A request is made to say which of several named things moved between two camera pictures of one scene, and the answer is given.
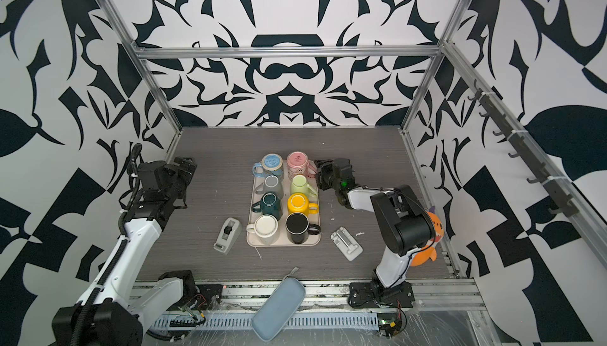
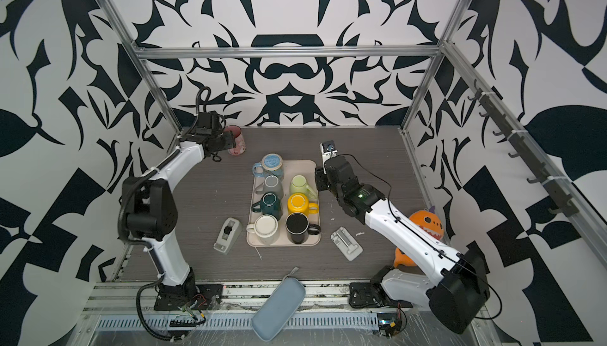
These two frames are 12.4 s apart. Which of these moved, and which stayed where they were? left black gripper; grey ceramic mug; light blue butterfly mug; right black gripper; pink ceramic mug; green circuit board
Moved: pink ceramic mug; left black gripper
Stayed: light blue butterfly mug; green circuit board; right black gripper; grey ceramic mug
